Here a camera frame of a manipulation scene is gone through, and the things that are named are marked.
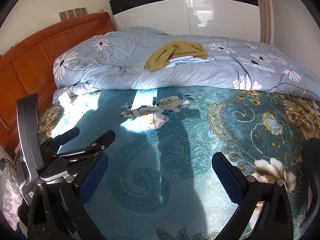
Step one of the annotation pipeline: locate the light blue floral duvet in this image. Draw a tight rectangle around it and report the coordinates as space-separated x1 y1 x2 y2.
53 27 319 103

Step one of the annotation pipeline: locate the white black striped wardrobe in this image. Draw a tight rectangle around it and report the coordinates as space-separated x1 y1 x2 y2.
109 0 271 43

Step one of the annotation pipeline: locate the floral pillow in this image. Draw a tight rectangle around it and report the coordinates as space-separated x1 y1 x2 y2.
1 148 23 231

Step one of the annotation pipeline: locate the orange wooden headboard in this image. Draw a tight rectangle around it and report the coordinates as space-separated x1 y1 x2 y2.
0 12 115 157

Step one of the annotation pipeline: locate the grey wall switch panel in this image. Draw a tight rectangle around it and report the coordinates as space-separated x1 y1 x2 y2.
59 8 88 21

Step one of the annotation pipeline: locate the light blue folded garment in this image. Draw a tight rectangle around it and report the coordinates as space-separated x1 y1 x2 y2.
165 56 214 68

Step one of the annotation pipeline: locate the mustard yellow knit sweater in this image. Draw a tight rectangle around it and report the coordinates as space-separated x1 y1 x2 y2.
144 41 208 72

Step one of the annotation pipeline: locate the teal floral plush blanket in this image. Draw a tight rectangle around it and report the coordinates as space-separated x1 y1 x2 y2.
39 87 319 239

